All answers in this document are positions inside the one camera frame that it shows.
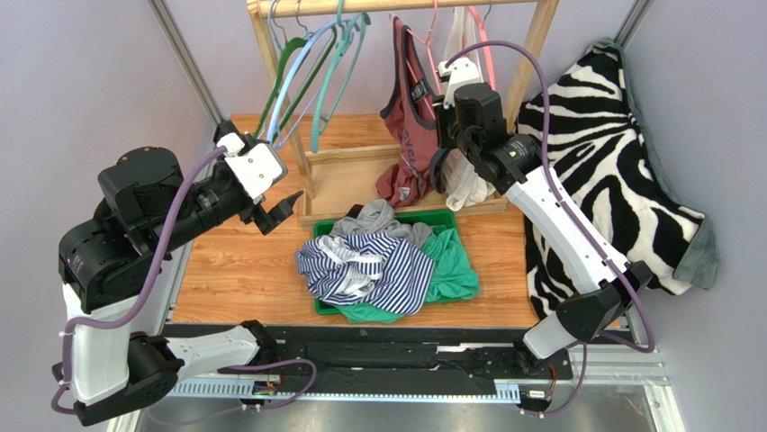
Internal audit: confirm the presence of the maroon printed tank top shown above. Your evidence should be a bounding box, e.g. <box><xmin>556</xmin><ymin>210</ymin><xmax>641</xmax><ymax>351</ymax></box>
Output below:
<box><xmin>375</xmin><ymin>16</ymin><xmax>439</xmax><ymax>208</ymax></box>

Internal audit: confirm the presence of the white tank top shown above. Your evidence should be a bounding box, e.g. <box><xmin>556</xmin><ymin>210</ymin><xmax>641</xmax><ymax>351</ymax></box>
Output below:
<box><xmin>441</xmin><ymin>6</ymin><xmax>495</xmax><ymax>212</ymax></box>

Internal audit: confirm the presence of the navy maroon tank top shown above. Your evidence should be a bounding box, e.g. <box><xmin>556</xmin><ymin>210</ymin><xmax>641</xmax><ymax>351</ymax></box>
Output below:
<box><xmin>347</xmin><ymin>204</ymin><xmax>364</xmax><ymax>218</ymax></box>

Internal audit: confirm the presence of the grey tank top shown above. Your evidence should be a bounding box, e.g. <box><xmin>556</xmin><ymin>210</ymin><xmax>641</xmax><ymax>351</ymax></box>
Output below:
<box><xmin>330</xmin><ymin>199</ymin><xmax>434</xmax><ymax>248</ymax></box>

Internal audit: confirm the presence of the blue striped tank top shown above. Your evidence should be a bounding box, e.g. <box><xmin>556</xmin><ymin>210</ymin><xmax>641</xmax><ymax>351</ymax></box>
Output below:
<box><xmin>294</xmin><ymin>232</ymin><xmax>435</xmax><ymax>315</ymax></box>

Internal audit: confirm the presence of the pink plastic hanger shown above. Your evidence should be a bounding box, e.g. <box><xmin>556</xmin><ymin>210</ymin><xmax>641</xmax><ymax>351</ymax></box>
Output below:
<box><xmin>467</xmin><ymin>4</ymin><xmax>499</xmax><ymax>91</ymax></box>

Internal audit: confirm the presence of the green velvet hanger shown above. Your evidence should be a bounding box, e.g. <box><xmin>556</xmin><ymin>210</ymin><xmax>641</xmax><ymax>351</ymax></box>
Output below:
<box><xmin>252</xmin><ymin>22</ymin><xmax>338</xmax><ymax>149</ymax></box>

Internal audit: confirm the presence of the green tank top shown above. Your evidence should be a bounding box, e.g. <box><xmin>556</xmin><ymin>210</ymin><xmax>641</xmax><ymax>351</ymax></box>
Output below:
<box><xmin>335</xmin><ymin>228</ymin><xmax>481</xmax><ymax>324</ymax></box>

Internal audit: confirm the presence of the teal plastic hanger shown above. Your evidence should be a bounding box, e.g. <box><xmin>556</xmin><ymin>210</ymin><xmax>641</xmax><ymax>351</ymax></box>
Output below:
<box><xmin>309</xmin><ymin>0</ymin><xmax>373</xmax><ymax>155</ymax></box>

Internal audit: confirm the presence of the thin pink wire hanger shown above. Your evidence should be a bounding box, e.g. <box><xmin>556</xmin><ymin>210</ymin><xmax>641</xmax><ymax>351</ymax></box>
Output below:
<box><xmin>389</xmin><ymin>0</ymin><xmax>442</xmax><ymax>95</ymax></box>

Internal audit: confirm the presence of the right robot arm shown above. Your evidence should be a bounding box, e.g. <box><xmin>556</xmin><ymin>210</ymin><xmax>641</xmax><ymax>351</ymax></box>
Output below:
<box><xmin>435</xmin><ymin>82</ymin><xmax>652</xmax><ymax>363</ymax></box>

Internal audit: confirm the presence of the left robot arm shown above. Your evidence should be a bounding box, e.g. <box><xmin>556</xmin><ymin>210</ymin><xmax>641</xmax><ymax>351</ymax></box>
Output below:
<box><xmin>52</xmin><ymin>121</ymin><xmax>297</xmax><ymax>427</ymax></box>

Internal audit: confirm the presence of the wooden clothes rack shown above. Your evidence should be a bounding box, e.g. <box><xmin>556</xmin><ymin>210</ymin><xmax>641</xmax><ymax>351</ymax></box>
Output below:
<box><xmin>247</xmin><ymin>1</ymin><xmax>559</xmax><ymax>230</ymax></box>

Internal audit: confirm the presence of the green plastic tray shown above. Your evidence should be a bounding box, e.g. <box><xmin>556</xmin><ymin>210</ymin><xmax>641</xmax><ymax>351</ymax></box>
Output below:
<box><xmin>312</xmin><ymin>209</ymin><xmax>458</xmax><ymax>316</ymax></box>

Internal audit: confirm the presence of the zebra print blanket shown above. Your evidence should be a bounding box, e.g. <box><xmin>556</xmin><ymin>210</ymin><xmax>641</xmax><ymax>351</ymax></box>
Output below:
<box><xmin>517</xmin><ymin>39</ymin><xmax>719</xmax><ymax>295</ymax></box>

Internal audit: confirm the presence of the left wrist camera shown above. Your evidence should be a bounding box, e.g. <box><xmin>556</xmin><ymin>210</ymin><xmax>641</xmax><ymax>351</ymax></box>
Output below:
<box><xmin>216</xmin><ymin>133</ymin><xmax>288</xmax><ymax>203</ymax></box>

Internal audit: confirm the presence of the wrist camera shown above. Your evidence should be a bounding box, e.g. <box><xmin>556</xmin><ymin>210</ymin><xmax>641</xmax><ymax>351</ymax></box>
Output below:
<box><xmin>437</xmin><ymin>57</ymin><xmax>483</xmax><ymax>109</ymax></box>
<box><xmin>216</xmin><ymin>133</ymin><xmax>288</xmax><ymax>203</ymax></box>

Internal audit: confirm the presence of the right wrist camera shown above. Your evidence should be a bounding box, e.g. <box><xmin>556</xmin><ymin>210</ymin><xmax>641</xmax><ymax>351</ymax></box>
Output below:
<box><xmin>437</xmin><ymin>57</ymin><xmax>483</xmax><ymax>109</ymax></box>

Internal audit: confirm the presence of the thin blue wire hanger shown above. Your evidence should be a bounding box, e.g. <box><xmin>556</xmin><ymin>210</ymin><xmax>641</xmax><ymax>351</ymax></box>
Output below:
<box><xmin>266</xmin><ymin>0</ymin><xmax>337</xmax><ymax>151</ymax></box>

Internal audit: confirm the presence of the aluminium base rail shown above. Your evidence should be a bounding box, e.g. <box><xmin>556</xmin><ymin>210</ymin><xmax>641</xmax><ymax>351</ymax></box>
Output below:
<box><xmin>109</xmin><ymin>325</ymin><xmax>684</xmax><ymax>431</ymax></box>

